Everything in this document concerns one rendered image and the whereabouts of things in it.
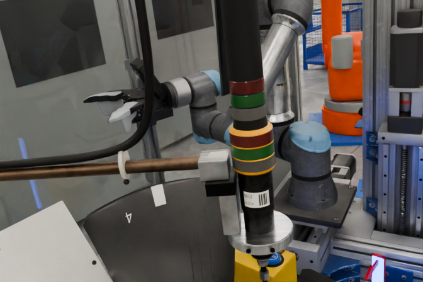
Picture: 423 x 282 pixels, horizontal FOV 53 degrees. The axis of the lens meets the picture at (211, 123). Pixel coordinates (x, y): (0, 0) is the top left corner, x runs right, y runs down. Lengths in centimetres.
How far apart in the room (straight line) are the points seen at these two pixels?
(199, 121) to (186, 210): 54
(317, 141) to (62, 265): 74
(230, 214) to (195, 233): 16
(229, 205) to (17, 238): 43
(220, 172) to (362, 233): 97
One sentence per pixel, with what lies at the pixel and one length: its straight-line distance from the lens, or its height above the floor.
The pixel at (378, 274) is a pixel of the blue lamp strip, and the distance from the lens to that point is 89.
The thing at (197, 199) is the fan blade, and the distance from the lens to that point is 62.
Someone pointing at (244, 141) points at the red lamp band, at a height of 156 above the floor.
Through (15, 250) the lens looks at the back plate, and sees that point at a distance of 77.
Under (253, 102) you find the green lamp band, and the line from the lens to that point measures 39.
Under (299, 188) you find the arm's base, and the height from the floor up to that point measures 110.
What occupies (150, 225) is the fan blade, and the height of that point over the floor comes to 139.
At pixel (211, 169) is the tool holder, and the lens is 42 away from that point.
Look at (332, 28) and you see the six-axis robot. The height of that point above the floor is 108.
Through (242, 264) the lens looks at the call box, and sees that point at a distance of 104.
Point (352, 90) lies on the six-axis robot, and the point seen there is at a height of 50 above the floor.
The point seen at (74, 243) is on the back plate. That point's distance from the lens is 80.
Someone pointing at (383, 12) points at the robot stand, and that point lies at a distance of 127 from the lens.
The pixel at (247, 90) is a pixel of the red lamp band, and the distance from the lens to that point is 39.
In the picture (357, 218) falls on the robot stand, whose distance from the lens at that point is 143.
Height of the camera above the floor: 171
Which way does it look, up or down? 19 degrees down
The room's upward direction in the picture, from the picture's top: 7 degrees counter-clockwise
